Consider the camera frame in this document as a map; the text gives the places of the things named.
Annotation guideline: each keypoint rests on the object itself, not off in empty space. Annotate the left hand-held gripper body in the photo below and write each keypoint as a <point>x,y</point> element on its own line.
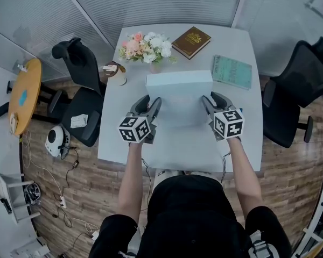
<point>134,129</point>

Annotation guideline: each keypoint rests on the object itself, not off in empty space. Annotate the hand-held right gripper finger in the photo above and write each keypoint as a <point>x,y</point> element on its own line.
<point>210,107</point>
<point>222,102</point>

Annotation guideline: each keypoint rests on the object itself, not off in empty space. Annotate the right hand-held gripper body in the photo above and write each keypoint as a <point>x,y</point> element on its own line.
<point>228,124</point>

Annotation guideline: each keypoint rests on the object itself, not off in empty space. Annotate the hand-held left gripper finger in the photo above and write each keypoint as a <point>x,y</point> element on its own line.
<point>141,105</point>
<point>155,109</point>

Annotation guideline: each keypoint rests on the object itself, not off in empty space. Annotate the person's left forearm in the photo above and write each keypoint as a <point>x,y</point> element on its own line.
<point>132,181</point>

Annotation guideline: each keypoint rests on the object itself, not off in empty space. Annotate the person's right forearm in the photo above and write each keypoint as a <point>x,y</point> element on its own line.
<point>243,176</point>

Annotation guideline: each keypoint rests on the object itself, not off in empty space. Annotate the white rectangular table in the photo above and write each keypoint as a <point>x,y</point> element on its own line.
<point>177,149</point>

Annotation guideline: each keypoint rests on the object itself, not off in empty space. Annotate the teal book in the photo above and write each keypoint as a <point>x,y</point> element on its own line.
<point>231,72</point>

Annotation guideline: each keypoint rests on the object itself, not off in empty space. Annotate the pink vase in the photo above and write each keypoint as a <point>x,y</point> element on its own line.
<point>155,68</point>

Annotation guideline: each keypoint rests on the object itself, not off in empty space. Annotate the beige tumbler with brown lid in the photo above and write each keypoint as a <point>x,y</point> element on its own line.
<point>115,72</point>

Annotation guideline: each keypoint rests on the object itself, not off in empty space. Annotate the person's beige shorts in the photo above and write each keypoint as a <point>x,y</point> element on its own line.
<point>167,175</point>

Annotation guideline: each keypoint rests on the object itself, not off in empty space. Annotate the white paper sheet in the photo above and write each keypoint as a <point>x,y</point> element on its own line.
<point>78,121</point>

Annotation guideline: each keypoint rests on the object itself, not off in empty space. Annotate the pink and white flower bouquet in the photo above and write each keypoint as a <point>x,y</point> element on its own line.
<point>145,47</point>

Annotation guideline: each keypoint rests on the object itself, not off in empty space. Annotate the black office chair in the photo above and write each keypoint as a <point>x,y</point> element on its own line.
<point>80,103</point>
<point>296,90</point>

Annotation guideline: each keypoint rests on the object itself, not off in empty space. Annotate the brown hardcover book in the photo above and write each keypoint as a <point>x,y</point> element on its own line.
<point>191,42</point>

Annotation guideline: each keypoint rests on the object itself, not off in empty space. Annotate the black power adapter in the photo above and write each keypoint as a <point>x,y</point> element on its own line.
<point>75,164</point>

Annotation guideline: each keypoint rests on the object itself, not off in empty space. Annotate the white round headset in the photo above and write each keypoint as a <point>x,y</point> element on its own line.
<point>53,141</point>

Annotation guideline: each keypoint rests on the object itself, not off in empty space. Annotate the white power strip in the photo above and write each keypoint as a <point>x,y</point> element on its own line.
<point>63,201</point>

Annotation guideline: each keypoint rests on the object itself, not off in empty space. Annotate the person's black shirt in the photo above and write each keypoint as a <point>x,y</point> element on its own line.
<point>191,219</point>

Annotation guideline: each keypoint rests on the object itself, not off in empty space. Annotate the white charger plug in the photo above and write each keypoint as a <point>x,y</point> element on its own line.
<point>95,234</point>

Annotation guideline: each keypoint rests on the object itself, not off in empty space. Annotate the round wooden table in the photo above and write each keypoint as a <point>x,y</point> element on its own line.
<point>27,90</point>

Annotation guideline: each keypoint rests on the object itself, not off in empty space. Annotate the blue sticker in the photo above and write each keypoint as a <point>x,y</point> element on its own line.
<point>23,97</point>

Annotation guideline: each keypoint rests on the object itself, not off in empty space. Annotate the small clear bottle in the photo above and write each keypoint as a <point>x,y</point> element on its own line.
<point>22,68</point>

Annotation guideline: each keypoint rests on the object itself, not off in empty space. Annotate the white stool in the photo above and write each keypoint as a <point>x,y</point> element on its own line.
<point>13,192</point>

